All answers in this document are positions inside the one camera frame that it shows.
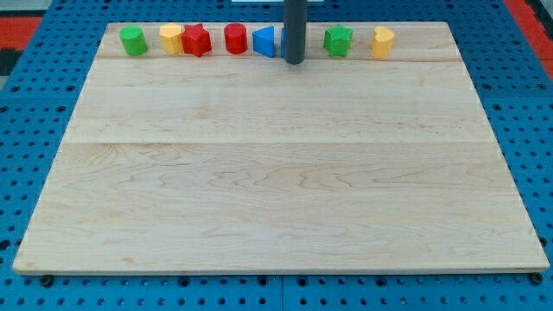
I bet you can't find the green star block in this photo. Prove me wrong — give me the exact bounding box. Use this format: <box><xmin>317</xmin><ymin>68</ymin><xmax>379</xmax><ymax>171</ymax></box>
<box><xmin>323</xmin><ymin>24</ymin><xmax>353</xmax><ymax>57</ymax></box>

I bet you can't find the red star block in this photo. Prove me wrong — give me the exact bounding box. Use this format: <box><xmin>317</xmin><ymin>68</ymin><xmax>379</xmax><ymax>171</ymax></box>
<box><xmin>181</xmin><ymin>23</ymin><xmax>212</xmax><ymax>57</ymax></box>

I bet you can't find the yellow heart block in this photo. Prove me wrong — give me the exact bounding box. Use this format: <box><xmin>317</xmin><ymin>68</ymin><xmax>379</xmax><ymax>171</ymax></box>
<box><xmin>372</xmin><ymin>26</ymin><xmax>395</xmax><ymax>58</ymax></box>

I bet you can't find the light wooden board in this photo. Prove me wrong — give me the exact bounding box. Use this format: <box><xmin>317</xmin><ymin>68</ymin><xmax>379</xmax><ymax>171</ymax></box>
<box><xmin>13</xmin><ymin>22</ymin><xmax>550</xmax><ymax>276</ymax></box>

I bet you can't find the blue triangle block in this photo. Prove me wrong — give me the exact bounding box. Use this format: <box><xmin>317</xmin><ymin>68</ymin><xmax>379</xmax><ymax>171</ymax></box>
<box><xmin>252</xmin><ymin>26</ymin><xmax>275</xmax><ymax>58</ymax></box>

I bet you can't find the blue cube block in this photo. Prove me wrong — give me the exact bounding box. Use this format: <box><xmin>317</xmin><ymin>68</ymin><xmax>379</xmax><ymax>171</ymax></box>
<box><xmin>280</xmin><ymin>28</ymin><xmax>285</xmax><ymax>58</ymax></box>

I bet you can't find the red cylinder block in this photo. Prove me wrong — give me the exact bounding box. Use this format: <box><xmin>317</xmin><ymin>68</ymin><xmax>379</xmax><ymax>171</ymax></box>
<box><xmin>224</xmin><ymin>22</ymin><xmax>248</xmax><ymax>54</ymax></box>

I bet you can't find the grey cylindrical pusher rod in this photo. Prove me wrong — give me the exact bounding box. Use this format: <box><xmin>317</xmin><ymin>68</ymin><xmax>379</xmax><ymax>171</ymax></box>
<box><xmin>283</xmin><ymin>0</ymin><xmax>308</xmax><ymax>65</ymax></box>

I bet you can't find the yellow pentagon block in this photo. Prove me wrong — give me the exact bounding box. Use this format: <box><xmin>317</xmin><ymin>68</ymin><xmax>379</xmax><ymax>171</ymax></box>
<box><xmin>159</xmin><ymin>22</ymin><xmax>183</xmax><ymax>54</ymax></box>

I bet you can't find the green cylinder block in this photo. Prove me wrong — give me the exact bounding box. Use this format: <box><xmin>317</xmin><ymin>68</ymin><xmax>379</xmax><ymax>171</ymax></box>
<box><xmin>119</xmin><ymin>25</ymin><xmax>148</xmax><ymax>56</ymax></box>

